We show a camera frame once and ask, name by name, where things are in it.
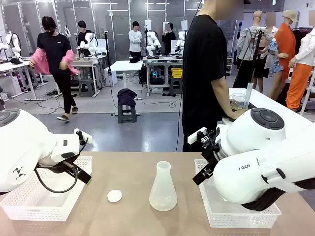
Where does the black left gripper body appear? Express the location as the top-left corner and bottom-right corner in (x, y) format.
(36, 158), (77, 174)

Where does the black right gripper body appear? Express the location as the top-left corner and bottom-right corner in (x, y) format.
(200, 127), (223, 171)

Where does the white round flask cap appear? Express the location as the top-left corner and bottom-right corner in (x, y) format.
(107, 189), (123, 203)

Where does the translucent plastic conical flask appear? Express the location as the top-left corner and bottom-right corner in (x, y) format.
(149, 161), (178, 211)

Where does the white perforated plastic basket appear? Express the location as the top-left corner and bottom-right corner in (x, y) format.
(194, 159), (282, 229)
(0, 156), (93, 222)

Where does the clear plastic measuring cup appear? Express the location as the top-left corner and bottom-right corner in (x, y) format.
(232, 92), (247, 110)

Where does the clear plastic graduated cylinder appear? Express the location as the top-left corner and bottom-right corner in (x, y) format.
(243, 83), (254, 109)

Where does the person's right forearm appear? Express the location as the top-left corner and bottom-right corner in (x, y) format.
(212, 78), (237, 117)

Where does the person's right hand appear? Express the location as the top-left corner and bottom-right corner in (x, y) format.
(230, 108), (248, 119)

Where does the grey plastic step stool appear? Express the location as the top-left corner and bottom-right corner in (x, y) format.
(117, 104), (137, 124)
(78, 79), (95, 98)
(169, 77), (183, 95)

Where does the person in black t-shirt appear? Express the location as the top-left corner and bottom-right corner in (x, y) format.
(182, 0), (247, 152)

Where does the dark cloth bundle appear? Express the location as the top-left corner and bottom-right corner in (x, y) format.
(117, 88), (138, 108)

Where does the mannequin in black skirt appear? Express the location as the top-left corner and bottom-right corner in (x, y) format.
(253, 12), (280, 93)

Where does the white robot workbench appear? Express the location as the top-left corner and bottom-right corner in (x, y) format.
(143, 56), (184, 97)
(70, 55), (109, 97)

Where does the blue floral garment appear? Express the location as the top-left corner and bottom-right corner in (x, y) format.
(268, 38), (284, 74)

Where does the mannequin in orange trousers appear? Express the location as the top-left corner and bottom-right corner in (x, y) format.
(286, 27), (315, 111)

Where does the long white desk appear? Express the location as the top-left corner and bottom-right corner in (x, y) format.
(0, 60), (46, 101)

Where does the mannequin in grey shirt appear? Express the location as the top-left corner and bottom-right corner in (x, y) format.
(236, 10), (274, 89)

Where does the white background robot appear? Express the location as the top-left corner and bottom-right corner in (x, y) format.
(176, 31), (187, 55)
(79, 31), (98, 57)
(146, 30), (162, 58)
(4, 31), (22, 60)

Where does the background person in black clothes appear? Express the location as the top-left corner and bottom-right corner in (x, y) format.
(161, 22), (177, 56)

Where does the white standing desk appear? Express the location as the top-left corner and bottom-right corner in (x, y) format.
(110, 60), (144, 101)

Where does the person with black trousers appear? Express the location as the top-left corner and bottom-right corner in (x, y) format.
(29, 16), (82, 123)

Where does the black stand pole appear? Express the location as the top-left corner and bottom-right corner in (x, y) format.
(103, 30), (112, 87)

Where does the mannequin in orange dress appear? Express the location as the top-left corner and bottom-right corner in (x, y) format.
(268, 9), (300, 99)

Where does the person in white sweater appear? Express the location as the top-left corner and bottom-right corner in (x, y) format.
(128, 21), (143, 61)

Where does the background person in black shirt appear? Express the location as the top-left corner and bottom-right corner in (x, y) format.
(77, 20), (94, 49)

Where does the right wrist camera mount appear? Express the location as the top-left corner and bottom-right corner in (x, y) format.
(187, 127), (208, 145)

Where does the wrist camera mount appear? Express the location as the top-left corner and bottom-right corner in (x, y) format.
(73, 127), (93, 145)
(187, 127), (208, 145)

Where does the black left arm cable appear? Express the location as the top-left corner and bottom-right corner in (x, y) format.
(33, 137), (90, 194)

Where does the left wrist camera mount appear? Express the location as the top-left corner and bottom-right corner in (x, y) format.
(73, 127), (93, 145)

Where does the black camera tripod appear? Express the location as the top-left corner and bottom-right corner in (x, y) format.
(232, 27), (265, 89)

